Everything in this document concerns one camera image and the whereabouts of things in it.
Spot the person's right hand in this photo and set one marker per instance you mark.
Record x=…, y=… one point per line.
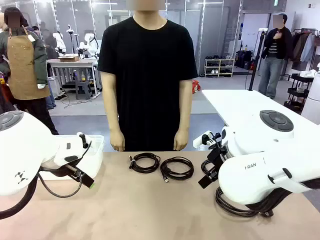
x=117, y=142

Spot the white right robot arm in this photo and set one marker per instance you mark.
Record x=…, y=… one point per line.
x=250, y=175

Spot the person's right forearm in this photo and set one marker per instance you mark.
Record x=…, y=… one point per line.
x=112, y=112

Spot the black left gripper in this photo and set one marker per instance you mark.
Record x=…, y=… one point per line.
x=72, y=171

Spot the white cylindrical appliance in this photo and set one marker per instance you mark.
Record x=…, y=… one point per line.
x=312, y=105

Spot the grey white workbench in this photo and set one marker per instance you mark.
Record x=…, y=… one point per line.
x=72, y=64

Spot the person in black t-shirt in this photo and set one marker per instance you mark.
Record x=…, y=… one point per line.
x=147, y=75

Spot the person's left hand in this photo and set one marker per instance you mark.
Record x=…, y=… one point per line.
x=181, y=141

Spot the white item on cart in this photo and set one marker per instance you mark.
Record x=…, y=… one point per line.
x=306, y=74

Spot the man in jeans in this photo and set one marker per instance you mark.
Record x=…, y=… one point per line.
x=272, y=70

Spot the flat cardboard box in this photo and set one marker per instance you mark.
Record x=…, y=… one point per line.
x=68, y=59

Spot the yellow drink cup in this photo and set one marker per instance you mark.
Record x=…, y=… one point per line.
x=83, y=78

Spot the black pole with white head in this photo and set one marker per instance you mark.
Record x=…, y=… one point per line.
x=263, y=29

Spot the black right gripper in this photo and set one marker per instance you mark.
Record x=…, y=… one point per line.
x=216, y=157

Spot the black luggage bags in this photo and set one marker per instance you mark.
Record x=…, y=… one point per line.
x=241, y=58

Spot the person's left forearm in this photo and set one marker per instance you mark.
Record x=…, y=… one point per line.
x=183, y=112

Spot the person in brown apron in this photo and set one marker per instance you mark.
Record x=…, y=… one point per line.
x=22, y=62

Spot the red orange floor item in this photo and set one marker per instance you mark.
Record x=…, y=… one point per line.
x=196, y=86

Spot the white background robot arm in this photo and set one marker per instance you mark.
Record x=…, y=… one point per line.
x=60, y=41
x=88, y=40

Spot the grey step stool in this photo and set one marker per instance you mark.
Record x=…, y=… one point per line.
x=83, y=90

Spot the black trolley cart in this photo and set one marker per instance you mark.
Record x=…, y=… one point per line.
x=300, y=93

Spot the black stand with white top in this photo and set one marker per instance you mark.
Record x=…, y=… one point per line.
x=70, y=30

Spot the clothes rack with coats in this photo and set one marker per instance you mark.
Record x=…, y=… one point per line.
x=306, y=47

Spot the large white table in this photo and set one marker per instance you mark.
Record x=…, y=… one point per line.
x=237, y=105

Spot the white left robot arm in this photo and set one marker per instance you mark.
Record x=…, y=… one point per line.
x=25, y=150

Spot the wooden shoe rack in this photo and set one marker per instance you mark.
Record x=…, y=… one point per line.
x=220, y=67

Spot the clear plastic storage box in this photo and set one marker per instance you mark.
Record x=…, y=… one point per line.
x=96, y=160

